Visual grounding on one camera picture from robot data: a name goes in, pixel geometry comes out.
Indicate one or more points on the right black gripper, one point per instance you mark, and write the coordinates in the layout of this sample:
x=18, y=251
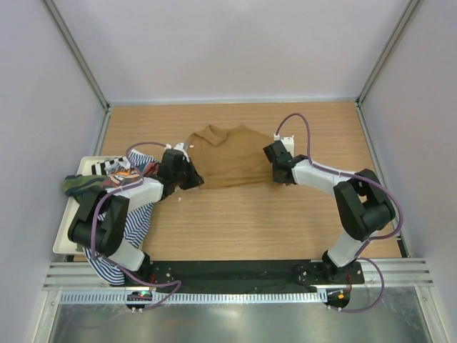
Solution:
x=275, y=179

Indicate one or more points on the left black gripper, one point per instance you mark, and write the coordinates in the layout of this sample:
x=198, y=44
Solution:
x=195, y=179

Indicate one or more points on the tan brown tank top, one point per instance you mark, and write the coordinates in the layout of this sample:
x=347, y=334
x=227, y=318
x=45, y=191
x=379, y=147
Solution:
x=230, y=157

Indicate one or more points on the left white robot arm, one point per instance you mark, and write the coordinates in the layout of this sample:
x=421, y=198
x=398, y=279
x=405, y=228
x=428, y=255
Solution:
x=116, y=202

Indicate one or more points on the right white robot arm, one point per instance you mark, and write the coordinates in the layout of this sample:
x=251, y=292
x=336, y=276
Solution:
x=363, y=205

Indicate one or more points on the red graphic tank top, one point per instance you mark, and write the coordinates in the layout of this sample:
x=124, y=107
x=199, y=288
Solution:
x=123, y=173

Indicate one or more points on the olive green tank top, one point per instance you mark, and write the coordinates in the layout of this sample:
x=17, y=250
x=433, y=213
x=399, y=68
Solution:
x=76, y=186

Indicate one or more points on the black white striped top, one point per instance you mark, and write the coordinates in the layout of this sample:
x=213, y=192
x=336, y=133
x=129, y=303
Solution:
x=100, y=168

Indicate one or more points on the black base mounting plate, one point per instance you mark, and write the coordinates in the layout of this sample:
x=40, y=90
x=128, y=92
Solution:
x=259, y=277

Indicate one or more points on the blue white striped top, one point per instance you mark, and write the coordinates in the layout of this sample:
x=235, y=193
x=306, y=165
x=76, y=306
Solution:
x=136, y=227

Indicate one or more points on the white plastic tray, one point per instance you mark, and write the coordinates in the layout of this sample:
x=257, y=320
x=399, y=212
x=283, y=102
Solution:
x=62, y=245

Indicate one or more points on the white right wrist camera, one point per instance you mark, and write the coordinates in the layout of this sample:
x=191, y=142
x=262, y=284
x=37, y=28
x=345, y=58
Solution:
x=287, y=141

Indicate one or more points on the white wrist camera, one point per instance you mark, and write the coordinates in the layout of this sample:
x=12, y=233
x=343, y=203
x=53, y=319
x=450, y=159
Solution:
x=182, y=147
x=287, y=141

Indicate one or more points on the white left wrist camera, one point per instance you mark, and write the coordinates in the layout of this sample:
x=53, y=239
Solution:
x=182, y=147

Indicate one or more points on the aluminium front rail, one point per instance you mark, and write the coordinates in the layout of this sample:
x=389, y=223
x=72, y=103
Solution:
x=74, y=276

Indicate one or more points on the slotted grey cable duct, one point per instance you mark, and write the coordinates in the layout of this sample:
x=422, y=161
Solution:
x=131, y=297

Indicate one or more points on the right aluminium frame post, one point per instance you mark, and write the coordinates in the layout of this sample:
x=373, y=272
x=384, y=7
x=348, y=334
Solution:
x=405, y=19

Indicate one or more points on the aluminium frame post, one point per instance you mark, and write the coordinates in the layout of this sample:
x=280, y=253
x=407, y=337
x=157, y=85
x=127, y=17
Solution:
x=75, y=51
x=405, y=19

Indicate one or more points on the left aluminium frame post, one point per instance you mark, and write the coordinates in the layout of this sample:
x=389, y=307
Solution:
x=75, y=51

